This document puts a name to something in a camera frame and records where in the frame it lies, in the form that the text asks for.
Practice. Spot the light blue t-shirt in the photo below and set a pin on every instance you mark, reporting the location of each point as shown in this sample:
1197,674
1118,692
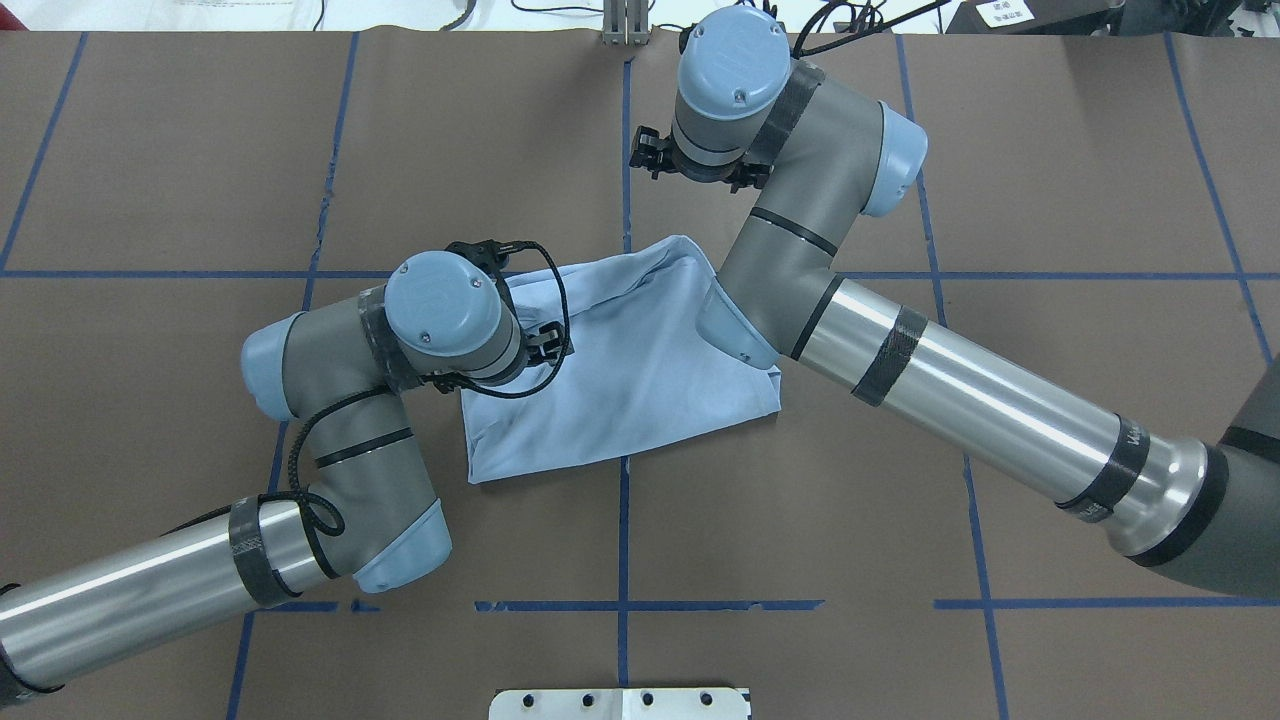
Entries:
639,376

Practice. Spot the blue tape line crosswise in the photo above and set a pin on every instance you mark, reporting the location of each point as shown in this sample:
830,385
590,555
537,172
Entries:
368,275
650,605

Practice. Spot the blue tape line near crosswise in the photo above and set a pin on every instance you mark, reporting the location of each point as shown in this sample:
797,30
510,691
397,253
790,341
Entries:
650,605

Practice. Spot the blue tape line far lengthwise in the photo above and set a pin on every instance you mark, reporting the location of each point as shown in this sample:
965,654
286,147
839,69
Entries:
983,604

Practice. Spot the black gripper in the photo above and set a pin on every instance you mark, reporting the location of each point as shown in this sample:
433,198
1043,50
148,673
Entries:
651,157
541,343

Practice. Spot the aluminium frame post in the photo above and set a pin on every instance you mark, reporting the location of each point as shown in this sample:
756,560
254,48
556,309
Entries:
626,22

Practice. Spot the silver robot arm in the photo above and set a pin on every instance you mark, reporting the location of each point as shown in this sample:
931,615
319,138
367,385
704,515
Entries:
1101,210
354,498

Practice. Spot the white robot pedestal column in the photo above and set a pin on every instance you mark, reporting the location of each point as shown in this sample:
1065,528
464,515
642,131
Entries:
623,703

